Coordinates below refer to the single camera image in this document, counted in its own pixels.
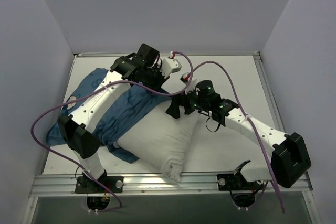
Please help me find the blue cartoon print pillowcase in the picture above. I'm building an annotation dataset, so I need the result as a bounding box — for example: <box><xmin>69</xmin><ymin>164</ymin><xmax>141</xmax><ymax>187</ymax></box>
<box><xmin>45</xmin><ymin>68</ymin><xmax>171</xmax><ymax>164</ymax></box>

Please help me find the white pillow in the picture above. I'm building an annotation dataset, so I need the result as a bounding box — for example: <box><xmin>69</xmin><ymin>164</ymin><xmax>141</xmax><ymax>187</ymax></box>
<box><xmin>117</xmin><ymin>101</ymin><xmax>199</xmax><ymax>182</ymax></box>

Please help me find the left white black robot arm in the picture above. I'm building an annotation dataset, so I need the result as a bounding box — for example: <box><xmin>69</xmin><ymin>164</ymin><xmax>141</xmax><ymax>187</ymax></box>
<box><xmin>58</xmin><ymin>44</ymin><xmax>177</xmax><ymax>192</ymax></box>

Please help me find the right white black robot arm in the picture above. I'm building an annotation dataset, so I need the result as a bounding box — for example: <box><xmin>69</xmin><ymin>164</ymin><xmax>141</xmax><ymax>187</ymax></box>
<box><xmin>166</xmin><ymin>80</ymin><xmax>311</xmax><ymax>189</ymax></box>

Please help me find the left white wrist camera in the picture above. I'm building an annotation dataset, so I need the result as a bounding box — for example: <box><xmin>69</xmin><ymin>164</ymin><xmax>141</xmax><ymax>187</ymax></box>
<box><xmin>160</xmin><ymin>51</ymin><xmax>182</xmax><ymax>79</ymax></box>

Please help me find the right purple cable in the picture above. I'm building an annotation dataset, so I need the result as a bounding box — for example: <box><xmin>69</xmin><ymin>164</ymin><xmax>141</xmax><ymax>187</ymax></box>
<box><xmin>181</xmin><ymin>61</ymin><xmax>286</xmax><ymax>214</ymax></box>

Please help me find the purple cable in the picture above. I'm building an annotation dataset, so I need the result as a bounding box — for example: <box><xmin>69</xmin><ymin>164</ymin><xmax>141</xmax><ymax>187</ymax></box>
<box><xmin>30</xmin><ymin>50</ymin><xmax>195</xmax><ymax>212</ymax></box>
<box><xmin>181</xmin><ymin>61</ymin><xmax>286</xmax><ymax>214</ymax></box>

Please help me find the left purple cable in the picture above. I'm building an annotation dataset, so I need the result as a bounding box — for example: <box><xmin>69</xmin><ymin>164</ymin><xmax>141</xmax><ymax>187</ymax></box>
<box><xmin>30</xmin><ymin>50</ymin><xmax>195</xmax><ymax>212</ymax></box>

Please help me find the aluminium front rail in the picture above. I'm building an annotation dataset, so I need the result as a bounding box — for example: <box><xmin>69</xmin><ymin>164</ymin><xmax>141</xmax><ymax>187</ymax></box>
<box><xmin>28</xmin><ymin>170</ymin><xmax>313</xmax><ymax>198</ymax></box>

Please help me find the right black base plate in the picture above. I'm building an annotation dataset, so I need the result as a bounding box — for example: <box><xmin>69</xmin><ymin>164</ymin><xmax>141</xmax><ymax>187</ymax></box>
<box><xmin>217</xmin><ymin>173</ymin><xmax>262</xmax><ymax>191</ymax></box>

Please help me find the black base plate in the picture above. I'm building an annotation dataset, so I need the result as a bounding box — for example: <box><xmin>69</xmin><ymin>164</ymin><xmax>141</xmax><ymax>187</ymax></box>
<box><xmin>75</xmin><ymin>175</ymin><xmax>124</xmax><ymax>194</ymax></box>
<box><xmin>217</xmin><ymin>173</ymin><xmax>262</xmax><ymax>191</ymax></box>

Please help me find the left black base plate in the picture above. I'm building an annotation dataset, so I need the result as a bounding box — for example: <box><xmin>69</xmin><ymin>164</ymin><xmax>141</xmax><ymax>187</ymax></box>
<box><xmin>75</xmin><ymin>175</ymin><xmax>124</xmax><ymax>194</ymax></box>

